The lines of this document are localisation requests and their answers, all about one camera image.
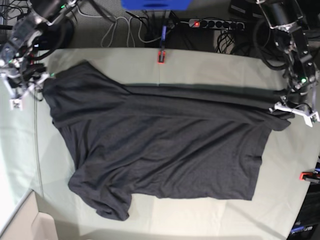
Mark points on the cardboard box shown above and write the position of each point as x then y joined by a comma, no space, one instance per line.
28,223

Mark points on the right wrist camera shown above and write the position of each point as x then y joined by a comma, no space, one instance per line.
16,104

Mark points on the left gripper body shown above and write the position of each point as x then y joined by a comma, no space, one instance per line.
301,102

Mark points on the black t-shirt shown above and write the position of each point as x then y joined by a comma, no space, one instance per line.
162,141

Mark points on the right red black clamp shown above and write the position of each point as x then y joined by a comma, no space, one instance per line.
312,177

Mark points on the black equipment box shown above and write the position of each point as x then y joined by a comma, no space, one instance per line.
308,218

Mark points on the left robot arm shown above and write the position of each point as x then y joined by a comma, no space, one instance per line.
283,18

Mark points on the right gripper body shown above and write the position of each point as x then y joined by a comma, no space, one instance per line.
22,82

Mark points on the black power strip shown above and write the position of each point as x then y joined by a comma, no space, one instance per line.
217,24

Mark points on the black round bag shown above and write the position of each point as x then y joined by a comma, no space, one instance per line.
62,34

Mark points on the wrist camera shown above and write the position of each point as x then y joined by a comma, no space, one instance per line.
311,118
16,104

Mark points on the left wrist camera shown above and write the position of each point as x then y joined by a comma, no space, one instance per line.
311,118

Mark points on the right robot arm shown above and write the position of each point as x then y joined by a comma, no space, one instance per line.
19,48

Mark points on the blue box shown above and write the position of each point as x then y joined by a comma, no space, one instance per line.
179,5

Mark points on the red black clamp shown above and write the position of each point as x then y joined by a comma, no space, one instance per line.
161,57
312,177

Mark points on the middle red black clamp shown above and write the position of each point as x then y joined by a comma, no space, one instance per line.
161,57

